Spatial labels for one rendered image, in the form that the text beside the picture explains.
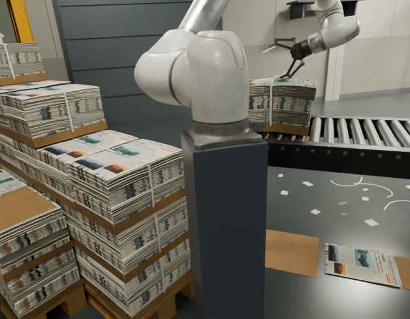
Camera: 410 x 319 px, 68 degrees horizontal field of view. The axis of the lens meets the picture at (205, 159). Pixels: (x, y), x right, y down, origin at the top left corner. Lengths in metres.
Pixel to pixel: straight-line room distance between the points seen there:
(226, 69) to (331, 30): 0.87
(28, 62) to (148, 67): 1.34
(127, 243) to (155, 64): 0.68
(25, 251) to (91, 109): 0.72
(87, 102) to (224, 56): 1.03
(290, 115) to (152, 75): 0.79
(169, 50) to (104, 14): 4.39
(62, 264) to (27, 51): 1.25
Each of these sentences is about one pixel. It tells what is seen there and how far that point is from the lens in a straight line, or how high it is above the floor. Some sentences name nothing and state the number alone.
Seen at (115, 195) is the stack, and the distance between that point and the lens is 1.13.
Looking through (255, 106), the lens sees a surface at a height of 0.94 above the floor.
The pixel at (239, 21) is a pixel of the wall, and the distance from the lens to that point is 5.61.
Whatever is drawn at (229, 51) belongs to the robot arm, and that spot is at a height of 1.23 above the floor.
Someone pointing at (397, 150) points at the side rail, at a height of 0.80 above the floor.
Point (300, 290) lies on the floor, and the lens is 1.81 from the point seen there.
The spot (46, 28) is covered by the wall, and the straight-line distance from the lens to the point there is 5.43.
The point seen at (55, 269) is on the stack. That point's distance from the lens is 1.64.
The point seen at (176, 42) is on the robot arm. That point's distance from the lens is 0.92.
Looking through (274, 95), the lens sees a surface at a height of 0.99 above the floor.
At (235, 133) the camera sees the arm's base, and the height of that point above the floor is 1.03.
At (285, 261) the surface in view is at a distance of 1.96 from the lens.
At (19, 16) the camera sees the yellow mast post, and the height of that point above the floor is 1.47.
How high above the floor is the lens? 1.26
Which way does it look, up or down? 22 degrees down
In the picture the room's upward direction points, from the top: 3 degrees counter-clockwise
